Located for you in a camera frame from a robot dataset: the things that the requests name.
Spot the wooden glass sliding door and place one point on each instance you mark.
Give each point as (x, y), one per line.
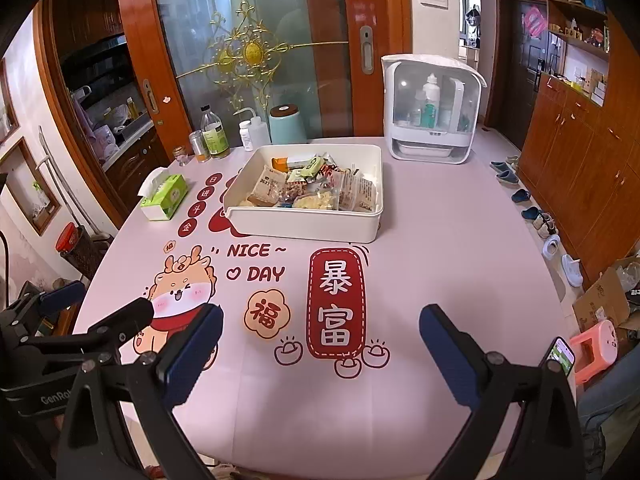
(350, 10)

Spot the red packet of silver candies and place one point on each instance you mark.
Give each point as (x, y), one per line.
(330, 169)

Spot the pink plastic stool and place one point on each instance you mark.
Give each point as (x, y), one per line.
(595, 335)

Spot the wooden wall cabinet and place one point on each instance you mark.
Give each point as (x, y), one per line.
(585, 160)

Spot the black basket with red lid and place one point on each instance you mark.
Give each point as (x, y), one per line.
(67, 237)

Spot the glass bottle with green label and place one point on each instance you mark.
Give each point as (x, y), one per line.
(216, 140)

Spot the person's leg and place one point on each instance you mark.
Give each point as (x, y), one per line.
(607, 420)

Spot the clear yellow puff pack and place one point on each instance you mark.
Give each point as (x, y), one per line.
(315, 202)

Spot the tiny glass jar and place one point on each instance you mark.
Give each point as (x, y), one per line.
(180, 156)

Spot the cardboard box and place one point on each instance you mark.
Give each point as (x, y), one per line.
(597, 305)

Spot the white cabinet with clear door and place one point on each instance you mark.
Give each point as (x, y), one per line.
(430, 152)

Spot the pink door ornament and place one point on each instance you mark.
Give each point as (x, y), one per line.
(535, 21)

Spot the translucent squeeze bottle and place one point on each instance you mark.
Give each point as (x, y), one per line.
(260, 132)

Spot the dark entry door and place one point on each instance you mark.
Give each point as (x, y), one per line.
(520, 85)

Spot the white teal bottle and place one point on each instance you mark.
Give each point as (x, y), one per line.
(429, 110)

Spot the clear nut brittle packet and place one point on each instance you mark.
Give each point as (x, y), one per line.
(290, 191)

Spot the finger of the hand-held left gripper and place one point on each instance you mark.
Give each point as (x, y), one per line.
(125, 317)
(62, 295)

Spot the beige cracker packet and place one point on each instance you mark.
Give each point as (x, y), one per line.
(267, 187)

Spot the small green snack packet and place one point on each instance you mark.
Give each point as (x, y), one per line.
(307, 170)

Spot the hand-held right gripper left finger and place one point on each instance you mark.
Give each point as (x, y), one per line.
(195, 355)

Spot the mint canister with brown lid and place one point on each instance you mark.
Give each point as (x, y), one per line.
(287, 127)

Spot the white plastic storage bin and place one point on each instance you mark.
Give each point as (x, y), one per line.
(300, 227)

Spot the smartphone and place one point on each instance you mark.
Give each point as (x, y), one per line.
(559, 355)

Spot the wooden wall frame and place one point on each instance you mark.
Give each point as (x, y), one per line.
(15, 160)

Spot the green tissue box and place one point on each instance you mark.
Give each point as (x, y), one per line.
(167, 197)

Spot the small jar with orange contents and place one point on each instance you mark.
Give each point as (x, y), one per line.
(199, 145)

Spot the white pill bottle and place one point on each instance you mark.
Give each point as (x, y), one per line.
(246, 137)

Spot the grey orange snack bar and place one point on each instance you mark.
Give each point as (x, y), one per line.
(280, 164)

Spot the clear brown cake pack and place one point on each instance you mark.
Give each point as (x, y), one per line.
(360, 192)

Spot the row of shoes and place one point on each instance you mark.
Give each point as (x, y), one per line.
(532, 212)

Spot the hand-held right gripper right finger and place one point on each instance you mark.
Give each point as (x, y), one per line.
(445, 355)

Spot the kitchen cabinet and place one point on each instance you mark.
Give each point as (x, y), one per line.
(132, 165)

